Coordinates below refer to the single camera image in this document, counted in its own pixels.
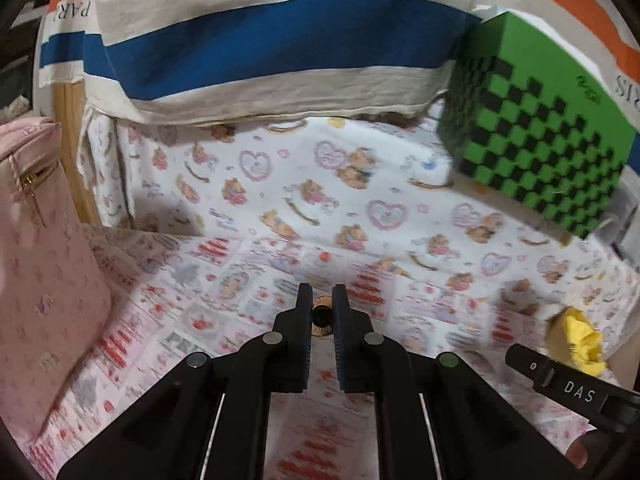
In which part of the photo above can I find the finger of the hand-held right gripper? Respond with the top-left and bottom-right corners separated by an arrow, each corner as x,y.
505,344 -> 640,433

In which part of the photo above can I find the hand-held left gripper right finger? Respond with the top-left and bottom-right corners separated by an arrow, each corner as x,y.
331,284 -> 586,480

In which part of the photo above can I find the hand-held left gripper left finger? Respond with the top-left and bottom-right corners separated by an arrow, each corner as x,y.
57,284 -> 313,480

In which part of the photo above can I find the gold ring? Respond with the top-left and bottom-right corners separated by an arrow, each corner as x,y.
310,296 -> 334,337

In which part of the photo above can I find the yellow object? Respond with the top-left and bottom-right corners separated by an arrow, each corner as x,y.
542,305 -> 613,381

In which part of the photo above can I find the person's right hand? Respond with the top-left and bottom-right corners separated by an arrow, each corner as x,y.
564,427 -> 608,471

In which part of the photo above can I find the yellow cloth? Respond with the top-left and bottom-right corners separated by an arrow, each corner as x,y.
562,307 -> 608,378

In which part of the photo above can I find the red print tablecloth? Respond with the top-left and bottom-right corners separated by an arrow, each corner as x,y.
25,225 -> 626,480

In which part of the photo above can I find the bear print cloth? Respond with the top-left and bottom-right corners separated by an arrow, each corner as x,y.
80,105 -> 640,331

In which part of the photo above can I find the pink bag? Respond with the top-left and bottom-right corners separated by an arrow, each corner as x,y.
0,117 -> 113,446

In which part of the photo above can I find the green checkered tissue box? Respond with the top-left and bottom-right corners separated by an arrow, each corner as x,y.
437,10 -> 638,241

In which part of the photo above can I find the striped cloth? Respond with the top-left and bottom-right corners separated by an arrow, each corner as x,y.
37,0 -> 640,128

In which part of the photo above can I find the wooden post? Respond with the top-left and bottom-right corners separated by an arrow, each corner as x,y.
52,80 -> 101,226

